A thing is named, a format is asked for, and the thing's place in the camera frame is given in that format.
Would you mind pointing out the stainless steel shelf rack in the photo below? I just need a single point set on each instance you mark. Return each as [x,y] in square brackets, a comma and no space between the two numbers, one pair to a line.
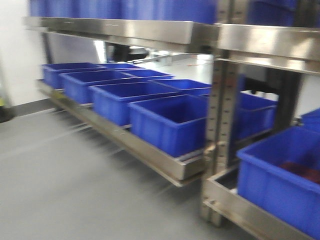
[177,36]
[287,51]

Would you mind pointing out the blue plastic bin front row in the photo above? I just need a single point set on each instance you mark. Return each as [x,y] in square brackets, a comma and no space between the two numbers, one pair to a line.
[176,125]

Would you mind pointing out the stainless steel right shelf rack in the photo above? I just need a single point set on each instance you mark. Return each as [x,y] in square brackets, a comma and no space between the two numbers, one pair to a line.
[287,51]

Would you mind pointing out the red plastic bags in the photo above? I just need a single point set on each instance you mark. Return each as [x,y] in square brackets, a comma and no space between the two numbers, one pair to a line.
[307,173]

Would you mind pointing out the blue bin with red bags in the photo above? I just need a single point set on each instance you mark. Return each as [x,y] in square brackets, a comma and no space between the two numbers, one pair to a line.
[289,197]

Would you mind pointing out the stainless steel left shelf rack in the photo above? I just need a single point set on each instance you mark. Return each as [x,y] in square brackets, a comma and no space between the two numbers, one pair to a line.
[177,36]

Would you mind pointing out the blue bin behind rack post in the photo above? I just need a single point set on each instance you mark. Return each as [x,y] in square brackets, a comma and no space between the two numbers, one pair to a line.
[255,115]

